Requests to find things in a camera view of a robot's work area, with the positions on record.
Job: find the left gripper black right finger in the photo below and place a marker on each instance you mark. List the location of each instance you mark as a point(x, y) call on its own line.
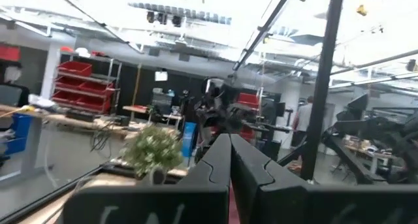
point(261, 191)

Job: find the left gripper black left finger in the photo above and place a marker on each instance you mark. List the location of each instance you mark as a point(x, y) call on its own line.
point(202, 198)

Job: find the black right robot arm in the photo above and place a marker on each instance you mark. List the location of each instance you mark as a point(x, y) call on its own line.
point(212, 113)

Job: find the small green potted plant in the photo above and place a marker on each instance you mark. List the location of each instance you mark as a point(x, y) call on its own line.
point(153, 152)

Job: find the person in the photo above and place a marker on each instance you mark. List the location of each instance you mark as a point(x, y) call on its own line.
point(303, 118)

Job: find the white hanging sign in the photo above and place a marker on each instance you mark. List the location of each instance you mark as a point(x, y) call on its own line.
point(161, 75)

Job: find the black background monitor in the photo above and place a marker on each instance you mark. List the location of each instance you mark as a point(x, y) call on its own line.
point(357, 103)

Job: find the wooden workbench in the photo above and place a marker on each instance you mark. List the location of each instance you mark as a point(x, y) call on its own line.
point(81, 122)

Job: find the red storage bin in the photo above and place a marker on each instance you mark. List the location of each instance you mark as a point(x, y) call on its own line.
point(96, 87)
point(93, 104)
point(65, 96)
point(75, 68)

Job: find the metal storage shelf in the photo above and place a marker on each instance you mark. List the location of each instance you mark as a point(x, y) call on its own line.
point(114, 73)

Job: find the black ceiling spotlight cluster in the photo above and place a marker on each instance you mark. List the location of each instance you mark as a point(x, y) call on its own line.
point(163, 18)

